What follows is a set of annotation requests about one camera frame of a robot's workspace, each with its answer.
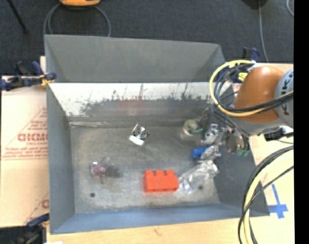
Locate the brown cardboard board red print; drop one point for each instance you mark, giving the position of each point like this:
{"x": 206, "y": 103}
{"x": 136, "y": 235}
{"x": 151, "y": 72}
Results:
{"x": 22, "y": 166}

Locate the clear glass jar white lid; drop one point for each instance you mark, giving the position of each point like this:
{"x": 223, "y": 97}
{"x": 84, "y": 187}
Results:
{"x": 139, "y": 134}

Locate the grey metal bin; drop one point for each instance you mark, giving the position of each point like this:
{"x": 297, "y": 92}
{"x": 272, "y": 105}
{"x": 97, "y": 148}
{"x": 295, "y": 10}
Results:
{"x": 134, "y": 65}

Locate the small purple toy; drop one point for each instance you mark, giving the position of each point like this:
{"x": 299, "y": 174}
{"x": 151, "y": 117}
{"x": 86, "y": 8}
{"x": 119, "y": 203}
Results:
{"x": 97, "y": 169}

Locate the clear plastic bottle blue cap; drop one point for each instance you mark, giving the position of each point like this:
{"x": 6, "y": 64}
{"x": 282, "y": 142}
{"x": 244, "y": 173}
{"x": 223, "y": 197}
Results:
{"x": 198, "y": 175}

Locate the orange-red toy brick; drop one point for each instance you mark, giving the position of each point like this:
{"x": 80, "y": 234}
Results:
{"x": 160, "y": 182}

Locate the black cylinder on white bracket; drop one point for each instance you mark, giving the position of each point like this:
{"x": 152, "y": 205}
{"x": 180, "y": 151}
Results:
{"x": 274, "y": 135}

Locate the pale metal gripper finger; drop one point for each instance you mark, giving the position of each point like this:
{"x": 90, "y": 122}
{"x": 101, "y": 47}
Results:
{"x": 210, "y": 135}

